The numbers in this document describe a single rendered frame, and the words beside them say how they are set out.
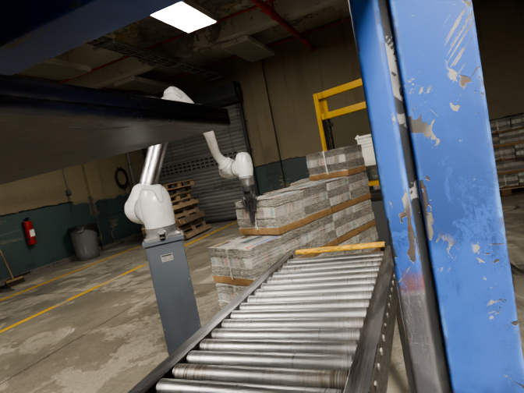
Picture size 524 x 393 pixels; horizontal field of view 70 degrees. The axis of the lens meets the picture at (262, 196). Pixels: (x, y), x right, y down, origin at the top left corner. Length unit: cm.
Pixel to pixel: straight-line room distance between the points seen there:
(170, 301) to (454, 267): 177
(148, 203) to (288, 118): 769
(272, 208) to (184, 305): 76
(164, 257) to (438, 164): 173
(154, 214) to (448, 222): 172
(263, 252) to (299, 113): 736
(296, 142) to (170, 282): 765
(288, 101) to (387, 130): 915
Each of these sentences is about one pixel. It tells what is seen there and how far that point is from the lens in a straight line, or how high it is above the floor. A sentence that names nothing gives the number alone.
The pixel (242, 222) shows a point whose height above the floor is 92.
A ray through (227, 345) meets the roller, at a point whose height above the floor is 79.
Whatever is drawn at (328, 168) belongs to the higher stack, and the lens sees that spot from 305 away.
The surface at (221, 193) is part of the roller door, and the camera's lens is 1022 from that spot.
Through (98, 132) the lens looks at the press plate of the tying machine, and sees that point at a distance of 27.
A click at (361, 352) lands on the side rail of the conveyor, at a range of 95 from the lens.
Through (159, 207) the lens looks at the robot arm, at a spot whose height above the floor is 116.
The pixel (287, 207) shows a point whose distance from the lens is 235.
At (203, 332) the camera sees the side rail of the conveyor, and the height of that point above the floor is 80.
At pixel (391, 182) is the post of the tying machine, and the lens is 30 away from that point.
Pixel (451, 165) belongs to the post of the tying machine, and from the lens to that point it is 30.
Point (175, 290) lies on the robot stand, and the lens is 199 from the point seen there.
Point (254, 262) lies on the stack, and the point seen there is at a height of 74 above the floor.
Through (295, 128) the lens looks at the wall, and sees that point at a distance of 935.
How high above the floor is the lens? 125
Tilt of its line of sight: 4 degrees down
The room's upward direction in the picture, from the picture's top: 11 degrees counter-clockwise
